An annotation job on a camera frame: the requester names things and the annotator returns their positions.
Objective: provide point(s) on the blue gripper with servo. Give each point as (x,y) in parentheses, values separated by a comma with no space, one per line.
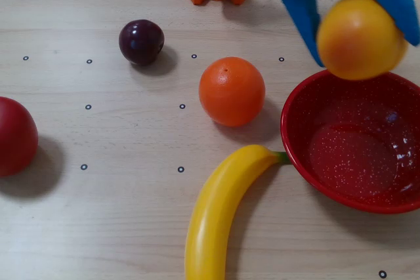
(296,1)

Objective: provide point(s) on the yellow orange peach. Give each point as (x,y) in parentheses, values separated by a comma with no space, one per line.
(361,37)

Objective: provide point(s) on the red speckled bowl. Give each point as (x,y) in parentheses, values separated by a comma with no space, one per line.
(354,149)

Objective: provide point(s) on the orange fruit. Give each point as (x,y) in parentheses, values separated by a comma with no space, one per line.
(231,92)

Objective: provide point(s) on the dark purple plum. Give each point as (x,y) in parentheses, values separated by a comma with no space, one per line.
(141,42)

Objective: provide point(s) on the yellow banana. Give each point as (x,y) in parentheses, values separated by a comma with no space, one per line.
(213,211)

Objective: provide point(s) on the red apple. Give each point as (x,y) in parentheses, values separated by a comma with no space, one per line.
(14,137)

